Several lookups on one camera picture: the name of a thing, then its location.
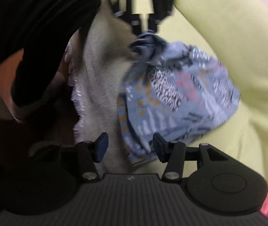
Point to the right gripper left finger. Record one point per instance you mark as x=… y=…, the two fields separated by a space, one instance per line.
x=91 y=152

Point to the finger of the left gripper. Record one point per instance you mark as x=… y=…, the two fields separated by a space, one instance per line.
x=127 y=16
x=154 y=20

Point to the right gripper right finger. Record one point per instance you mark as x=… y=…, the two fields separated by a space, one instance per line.
x=172 y=153

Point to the blue patterned garment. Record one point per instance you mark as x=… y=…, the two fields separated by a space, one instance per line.
x=174 y=89

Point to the beige cloth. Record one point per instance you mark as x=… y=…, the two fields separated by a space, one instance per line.
x=98 y=62

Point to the yellow-green sofa cover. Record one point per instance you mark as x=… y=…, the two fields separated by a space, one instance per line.
x=233 y=31

